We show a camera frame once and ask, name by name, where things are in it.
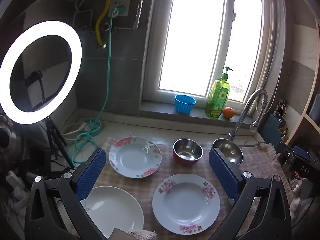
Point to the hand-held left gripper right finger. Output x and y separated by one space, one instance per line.
222 175

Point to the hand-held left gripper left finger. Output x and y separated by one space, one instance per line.
91 175

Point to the large steel bowl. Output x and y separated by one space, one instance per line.
230 150

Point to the plain white plate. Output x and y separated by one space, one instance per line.
112 210

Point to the floral plate with marker scribble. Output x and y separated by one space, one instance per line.
132 158

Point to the floral white plate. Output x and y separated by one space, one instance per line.
186 205

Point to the person's right hand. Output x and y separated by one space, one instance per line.
297 192

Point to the red steel-lined bowl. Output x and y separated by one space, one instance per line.
187 152

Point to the wooden shelf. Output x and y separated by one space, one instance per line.
303 120

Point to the round teal power strip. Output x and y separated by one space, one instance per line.
96 127

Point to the blue utensil holder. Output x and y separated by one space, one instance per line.
270 130

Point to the pink checkered cloth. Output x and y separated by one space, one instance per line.
165 170

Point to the scissors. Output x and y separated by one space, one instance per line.
282 108

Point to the orange fruit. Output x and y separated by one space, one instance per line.
228 112

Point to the chrome faucet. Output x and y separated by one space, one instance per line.
247 105

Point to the green dish soap bottle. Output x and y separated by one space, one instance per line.
217 97

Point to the blue ribbed cup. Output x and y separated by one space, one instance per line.
185 105

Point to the fuzzy beige cloth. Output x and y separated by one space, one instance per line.
143 235

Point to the window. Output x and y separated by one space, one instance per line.
195 42

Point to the white wall socket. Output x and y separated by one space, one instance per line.
123 3

